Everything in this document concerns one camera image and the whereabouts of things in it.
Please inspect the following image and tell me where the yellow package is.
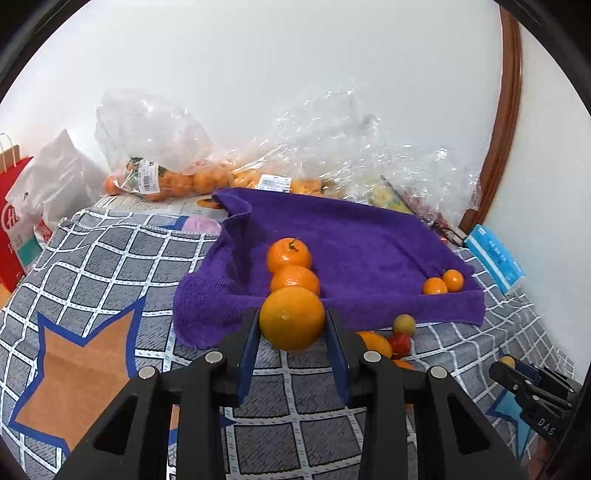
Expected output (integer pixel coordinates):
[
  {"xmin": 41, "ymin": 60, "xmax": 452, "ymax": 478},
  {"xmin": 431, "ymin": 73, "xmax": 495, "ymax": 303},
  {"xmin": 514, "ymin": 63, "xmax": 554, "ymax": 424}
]
[{"xmin": 365, "ymin": 182, "xmax": 413, "ymax": 214}]

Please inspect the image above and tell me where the wooden door frame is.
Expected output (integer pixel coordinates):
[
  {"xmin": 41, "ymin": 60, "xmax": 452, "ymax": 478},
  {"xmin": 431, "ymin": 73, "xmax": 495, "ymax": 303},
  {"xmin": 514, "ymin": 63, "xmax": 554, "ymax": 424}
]
[{"xmin": 462, "ymin": 9, "xmax": 525, "ymax": 232}]

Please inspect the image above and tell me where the pink cloth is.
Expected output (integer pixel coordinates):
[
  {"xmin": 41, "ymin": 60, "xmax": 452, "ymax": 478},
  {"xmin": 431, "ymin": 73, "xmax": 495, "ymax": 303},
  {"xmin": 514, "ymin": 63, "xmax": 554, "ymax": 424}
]
[{"xmin": 182, "ymin": 215, "xmax": 222, "ymax": 236}]

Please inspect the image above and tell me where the grey checked blanket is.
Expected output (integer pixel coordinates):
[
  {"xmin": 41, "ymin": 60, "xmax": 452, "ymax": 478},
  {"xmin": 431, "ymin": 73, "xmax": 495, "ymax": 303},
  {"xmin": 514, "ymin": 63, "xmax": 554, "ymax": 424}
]
[{"xmin": 0, "ymin": 208, "xmax": 578, "ymax": 480}]

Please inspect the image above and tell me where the large crumpled clear plastic bag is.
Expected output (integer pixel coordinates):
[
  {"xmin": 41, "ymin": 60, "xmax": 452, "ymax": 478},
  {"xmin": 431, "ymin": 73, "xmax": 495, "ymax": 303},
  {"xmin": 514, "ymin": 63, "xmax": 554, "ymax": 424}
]
[{"xmin": 272, "ymin": 88, "xmax": 483, "ymax": 227}]

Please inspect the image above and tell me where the white plastic bag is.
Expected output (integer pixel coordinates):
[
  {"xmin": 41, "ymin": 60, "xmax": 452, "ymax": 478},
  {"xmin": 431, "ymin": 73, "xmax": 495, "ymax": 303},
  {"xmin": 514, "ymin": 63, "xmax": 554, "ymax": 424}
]
[{"xmin": 4, "ymin": 129, "xmax": 109, "ymax": 268}]

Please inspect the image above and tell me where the labelled clear bag of mandarins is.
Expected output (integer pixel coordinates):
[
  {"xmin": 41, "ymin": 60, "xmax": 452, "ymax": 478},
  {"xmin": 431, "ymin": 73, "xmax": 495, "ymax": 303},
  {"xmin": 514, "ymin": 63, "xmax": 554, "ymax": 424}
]
[{"xmin": 231, "ymin": 138, "xmax": 334, "ymax": 198}]

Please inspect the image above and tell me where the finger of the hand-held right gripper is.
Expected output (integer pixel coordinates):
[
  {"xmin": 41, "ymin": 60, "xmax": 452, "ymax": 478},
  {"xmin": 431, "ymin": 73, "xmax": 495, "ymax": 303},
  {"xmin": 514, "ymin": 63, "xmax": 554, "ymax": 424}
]
[
  {"xmin": 512, "ymin": 359, "xmax": 544, "ymax": 385},
  {"xmin": 489, "ymin": 361, "xmax": 539, "ymax": 398}
]

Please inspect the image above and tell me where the orange mandarin with stem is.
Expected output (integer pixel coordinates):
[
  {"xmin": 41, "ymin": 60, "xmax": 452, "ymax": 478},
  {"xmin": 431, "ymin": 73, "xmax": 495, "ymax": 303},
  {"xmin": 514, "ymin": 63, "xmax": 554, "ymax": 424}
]
[{"xmin": 266, "ymin": 237, "xmax": 312, "ymax": 274}]

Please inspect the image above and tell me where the black cable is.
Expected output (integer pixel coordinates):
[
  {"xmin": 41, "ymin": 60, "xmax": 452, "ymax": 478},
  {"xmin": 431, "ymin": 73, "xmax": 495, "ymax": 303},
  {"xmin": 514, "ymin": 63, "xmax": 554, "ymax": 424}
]
[{"xmin": 429, "ymin": 220, "xmax": 467, "ymax": 245}]

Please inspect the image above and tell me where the blue tissue pack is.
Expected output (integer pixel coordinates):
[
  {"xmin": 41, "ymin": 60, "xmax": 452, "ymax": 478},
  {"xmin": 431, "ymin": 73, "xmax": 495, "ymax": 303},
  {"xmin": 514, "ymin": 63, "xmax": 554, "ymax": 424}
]
[{"xmin": 464, "ymin": 224, "xmax": 527, "ymax": 296}]

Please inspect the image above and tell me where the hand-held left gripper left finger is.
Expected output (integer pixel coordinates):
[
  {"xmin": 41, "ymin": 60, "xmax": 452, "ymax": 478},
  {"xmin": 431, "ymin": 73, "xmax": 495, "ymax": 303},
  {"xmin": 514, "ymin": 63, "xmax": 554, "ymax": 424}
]
[{"xmin": 55, "ymin": 307, "xmax": 262, "ymax": 480}]

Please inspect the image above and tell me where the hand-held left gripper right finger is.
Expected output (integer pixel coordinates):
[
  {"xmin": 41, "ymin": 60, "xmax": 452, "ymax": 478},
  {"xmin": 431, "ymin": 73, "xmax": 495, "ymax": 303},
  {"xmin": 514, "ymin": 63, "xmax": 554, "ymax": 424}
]
[{"xmin": 323, "ymin": 307, "xmax": 527, "ymax": 480}]

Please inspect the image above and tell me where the red paper bag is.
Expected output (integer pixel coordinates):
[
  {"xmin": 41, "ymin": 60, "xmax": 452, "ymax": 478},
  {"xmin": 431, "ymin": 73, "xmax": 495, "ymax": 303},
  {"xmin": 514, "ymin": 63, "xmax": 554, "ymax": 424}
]
[{"xmin": 0, "ymin": 134, "xmax": 44, "ymax": 294}]

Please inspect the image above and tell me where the purple towel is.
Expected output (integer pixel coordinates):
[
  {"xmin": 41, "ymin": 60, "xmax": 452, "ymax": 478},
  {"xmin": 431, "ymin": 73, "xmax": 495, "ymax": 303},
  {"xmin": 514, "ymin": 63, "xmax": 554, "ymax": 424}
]
[{"xmin": 173, "ymin": 187, "xmax": 485, "ymax": 349}]

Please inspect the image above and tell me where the small red tomato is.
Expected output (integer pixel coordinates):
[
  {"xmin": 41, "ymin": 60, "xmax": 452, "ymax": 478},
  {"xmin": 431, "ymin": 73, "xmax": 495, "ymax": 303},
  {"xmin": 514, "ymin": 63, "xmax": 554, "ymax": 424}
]
[{"xmin": 388, "ymin": 332, "xmax": 413, "ymax": 360}]

